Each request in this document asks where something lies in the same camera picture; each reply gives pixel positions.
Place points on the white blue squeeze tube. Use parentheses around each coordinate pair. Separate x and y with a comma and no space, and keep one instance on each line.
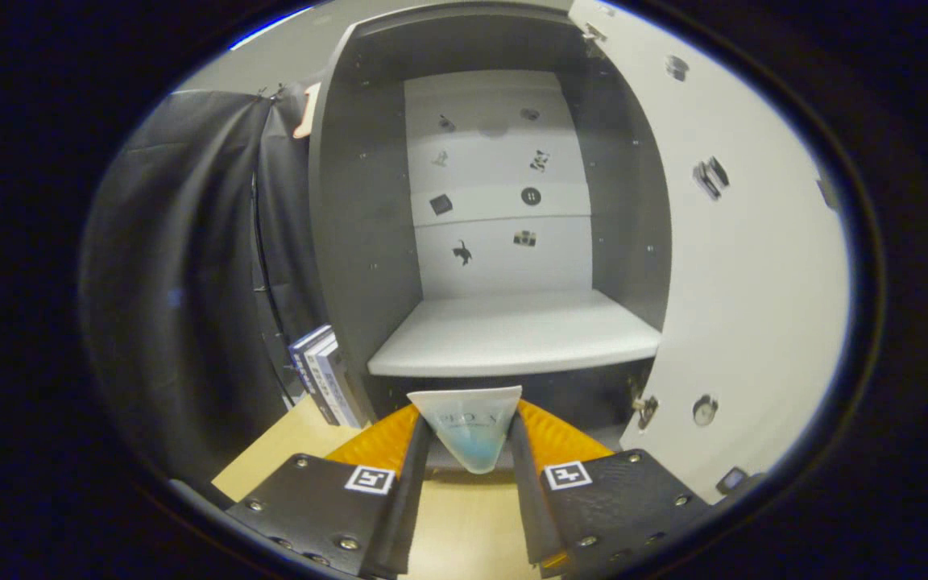
(468,427)

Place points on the grey cabinet body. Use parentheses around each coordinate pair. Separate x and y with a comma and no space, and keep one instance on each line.
(367,242)

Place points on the black backdrop cloth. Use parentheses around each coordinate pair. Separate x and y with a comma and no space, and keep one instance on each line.
(190,242)

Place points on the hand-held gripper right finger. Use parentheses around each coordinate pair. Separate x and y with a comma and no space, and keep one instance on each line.
(530,499)

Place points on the white spine book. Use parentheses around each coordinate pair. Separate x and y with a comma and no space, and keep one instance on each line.
(341,395)
(321,379)

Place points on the white cabinet door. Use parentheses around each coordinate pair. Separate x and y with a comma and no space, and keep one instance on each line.
(754,282)

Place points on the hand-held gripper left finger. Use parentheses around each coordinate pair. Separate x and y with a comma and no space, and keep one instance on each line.
(409,499)

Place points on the white cabinet shelf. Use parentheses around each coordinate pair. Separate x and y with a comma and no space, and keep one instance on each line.
(512,334)

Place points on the purple spine book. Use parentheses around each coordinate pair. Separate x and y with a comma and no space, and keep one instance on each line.
(303,358)

